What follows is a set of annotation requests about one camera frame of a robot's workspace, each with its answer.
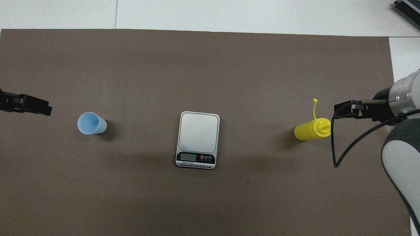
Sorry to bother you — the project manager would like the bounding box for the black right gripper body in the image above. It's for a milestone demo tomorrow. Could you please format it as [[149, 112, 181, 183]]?
[[371, 87, 396, 121]]

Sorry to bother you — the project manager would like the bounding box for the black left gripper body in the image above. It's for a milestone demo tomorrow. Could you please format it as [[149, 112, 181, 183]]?
[[0, 88, 15, 112]]

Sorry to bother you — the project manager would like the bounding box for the yellow squeeze bottle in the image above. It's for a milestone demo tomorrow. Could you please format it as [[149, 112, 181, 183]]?
[[294, 98, 332, 141]]

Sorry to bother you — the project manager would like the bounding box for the light blue plastic cup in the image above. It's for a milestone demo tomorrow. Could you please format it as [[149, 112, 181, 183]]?
[[77, 112, 108, 135]]

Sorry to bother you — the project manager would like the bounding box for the silver digital kitchen scale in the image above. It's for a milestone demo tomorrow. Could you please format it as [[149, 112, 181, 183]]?
[[175, 111, 221, 170]]

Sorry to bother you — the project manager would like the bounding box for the silver finned metal device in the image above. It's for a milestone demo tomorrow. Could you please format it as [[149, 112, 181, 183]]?
[[393, 0, 420, 30]]

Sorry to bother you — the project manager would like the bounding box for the brown table mat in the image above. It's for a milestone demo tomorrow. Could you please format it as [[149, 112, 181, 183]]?
[[0, 29, 412, 236]]

